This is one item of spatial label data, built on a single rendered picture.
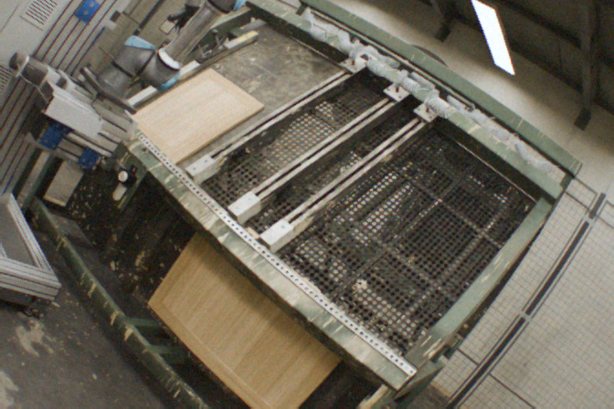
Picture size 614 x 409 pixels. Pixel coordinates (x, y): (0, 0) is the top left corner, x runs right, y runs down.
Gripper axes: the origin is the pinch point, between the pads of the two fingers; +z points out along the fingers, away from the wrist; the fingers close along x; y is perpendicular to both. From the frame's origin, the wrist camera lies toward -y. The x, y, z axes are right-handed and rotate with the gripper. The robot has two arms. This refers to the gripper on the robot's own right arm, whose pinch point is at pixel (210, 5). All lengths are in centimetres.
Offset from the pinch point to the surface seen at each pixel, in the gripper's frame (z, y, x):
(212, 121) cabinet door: 52, 25, -16
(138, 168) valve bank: 69, -12, -38
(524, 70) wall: 19, 538, 216
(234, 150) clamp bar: 46, 26, -42
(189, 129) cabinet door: 58, 15, -17
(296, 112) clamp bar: 30, 57, -26
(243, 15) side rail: 31, 58, 72
